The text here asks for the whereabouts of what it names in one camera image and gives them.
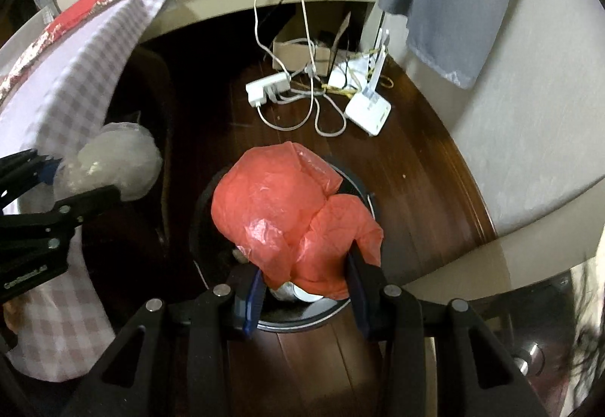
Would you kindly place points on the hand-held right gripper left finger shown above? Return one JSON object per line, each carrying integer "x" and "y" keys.
{"x": 253, "y": 298}

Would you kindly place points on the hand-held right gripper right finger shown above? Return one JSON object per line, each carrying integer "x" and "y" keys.
{"x": 361, "y": 310}

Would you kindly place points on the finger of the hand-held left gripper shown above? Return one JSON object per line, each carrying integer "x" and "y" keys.
{"x": 90, "y": 202}
{"x": 23, "y": 171}

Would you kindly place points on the clear plastic bag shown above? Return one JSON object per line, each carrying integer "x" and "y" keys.
{"x": 118, "y": 157}

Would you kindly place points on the black round trash bin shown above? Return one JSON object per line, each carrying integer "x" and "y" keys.
{"x": 307, "y": 321}

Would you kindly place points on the red plastic bag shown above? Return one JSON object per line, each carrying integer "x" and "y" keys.
{"x": 274, "y": 209}

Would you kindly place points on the pink checkered tablecloth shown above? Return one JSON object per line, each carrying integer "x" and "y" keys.
{"x": 85, "y": 67}

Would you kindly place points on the round metal knob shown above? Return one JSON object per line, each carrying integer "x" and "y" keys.
{"x": 529, "y": 358}

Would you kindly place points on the white router with antennas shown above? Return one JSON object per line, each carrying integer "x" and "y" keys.
{"x": 368, "y": 112}

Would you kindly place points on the white power strip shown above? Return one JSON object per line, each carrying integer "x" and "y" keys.
{"x": 264, "y": 88}

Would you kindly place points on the white modem box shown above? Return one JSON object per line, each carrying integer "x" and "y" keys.
{"x": 340, "y": 76}

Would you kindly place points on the open cardboard box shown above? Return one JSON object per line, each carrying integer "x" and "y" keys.
{"x": 293, "y": 53}

